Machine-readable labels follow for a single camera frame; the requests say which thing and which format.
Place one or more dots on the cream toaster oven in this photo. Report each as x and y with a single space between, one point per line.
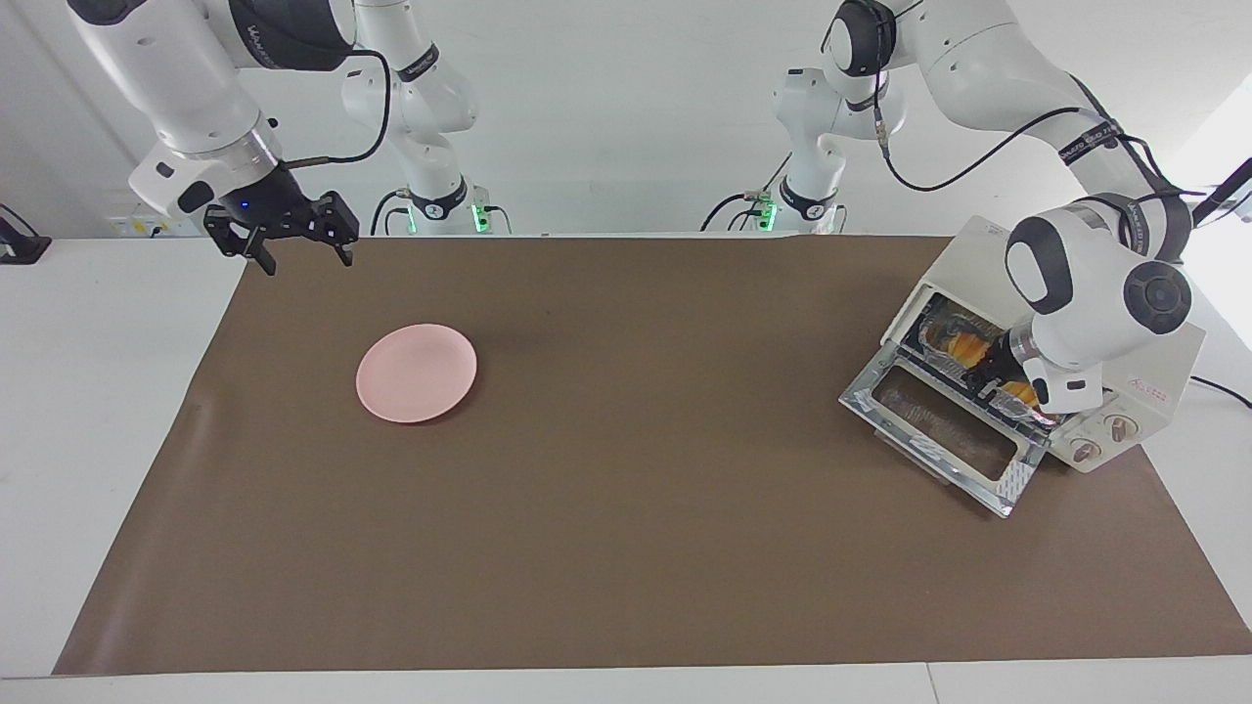
963 256

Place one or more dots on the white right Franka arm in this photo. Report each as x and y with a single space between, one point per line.
176 78

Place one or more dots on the black stand base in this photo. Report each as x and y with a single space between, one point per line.
24 249

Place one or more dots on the pink round plate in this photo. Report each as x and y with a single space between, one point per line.
416 376

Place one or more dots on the aluminium foil tray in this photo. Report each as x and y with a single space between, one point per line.
1027 416

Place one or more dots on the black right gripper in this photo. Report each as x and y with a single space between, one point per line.
269 205

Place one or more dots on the brown table mat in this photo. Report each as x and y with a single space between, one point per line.
636 538

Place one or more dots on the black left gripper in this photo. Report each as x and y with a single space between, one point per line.
1003 364

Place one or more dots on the white wall outlet box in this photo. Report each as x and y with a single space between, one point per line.
127 227

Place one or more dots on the sliced orange bread loaf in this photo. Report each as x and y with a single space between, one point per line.
968 347

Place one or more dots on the black camera stand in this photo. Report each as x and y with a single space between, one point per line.
1228 186

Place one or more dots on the cream oven control knob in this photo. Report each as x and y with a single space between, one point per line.
1086 451
1121 428

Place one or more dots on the glass oven door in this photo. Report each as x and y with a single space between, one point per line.
939 420

